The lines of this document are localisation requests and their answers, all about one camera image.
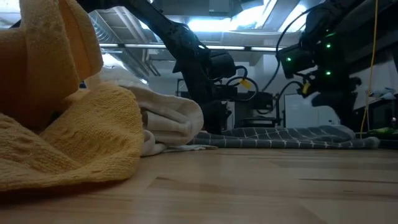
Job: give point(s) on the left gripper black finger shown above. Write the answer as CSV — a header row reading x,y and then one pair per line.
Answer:
x,y
227,113
214,116

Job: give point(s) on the yellow knit towel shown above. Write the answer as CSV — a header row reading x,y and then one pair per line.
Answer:
x,y
62,130

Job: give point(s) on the grey checked towel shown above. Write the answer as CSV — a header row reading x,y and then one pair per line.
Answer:
x,y
280,138

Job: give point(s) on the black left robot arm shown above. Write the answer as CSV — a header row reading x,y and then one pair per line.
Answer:
x,y
174,34

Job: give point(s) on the silver corrugated air duct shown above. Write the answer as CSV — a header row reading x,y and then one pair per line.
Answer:
x,y
102,29

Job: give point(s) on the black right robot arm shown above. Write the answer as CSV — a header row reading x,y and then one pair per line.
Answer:
x,y
320,21

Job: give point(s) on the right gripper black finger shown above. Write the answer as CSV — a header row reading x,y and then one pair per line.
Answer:
x,y
347,107
321,99

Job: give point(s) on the white objects on shelf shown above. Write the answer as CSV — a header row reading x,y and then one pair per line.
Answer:
x,y
385,93

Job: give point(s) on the ceiling light strip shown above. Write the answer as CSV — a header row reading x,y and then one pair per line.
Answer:
x,y
224,47

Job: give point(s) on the white towel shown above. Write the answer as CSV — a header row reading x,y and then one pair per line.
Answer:
x,y
168,115

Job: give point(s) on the white whiteboard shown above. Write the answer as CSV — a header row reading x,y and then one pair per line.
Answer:
x,y
298,115

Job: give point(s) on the green object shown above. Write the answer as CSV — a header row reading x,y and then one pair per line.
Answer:
x,y
385,131

